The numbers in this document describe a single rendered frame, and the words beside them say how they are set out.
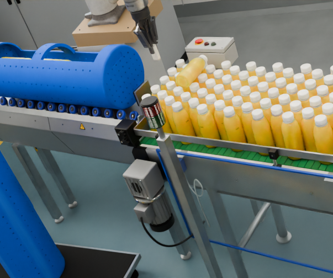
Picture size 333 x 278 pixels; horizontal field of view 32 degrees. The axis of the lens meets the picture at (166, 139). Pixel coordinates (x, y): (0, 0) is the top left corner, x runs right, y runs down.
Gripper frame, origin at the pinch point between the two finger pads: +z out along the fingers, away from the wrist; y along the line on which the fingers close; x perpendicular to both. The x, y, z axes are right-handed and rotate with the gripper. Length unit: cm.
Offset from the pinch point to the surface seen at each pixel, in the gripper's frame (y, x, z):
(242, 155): 22, 44, 31
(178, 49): -172, -134, 105
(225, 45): -23.8, 18.1, 10.8
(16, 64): 13, -76, 0
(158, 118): 40.4, 29.1, 1.0
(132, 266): 35, -33, 106
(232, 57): -26.3, 18.3, 18.1
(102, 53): 6.3, -22.7, -2.6
